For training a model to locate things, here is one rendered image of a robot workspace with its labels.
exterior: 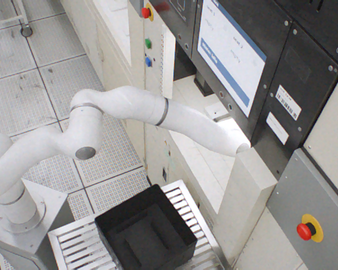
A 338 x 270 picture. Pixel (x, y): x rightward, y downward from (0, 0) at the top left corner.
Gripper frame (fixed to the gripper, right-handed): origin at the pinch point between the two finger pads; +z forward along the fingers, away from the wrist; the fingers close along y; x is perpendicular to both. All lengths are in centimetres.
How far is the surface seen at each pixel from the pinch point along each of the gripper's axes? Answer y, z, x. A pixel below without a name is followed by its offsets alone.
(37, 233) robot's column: -9, -95, -46
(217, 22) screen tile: -8, -30, 40
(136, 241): 8, -60, -46
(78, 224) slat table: -7, -79, -46
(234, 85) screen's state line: 4.2, -28.9, 29.0
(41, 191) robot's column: -27, -90, -47
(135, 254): 13, -62, -46
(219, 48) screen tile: -5.2, -29.5, 33.9
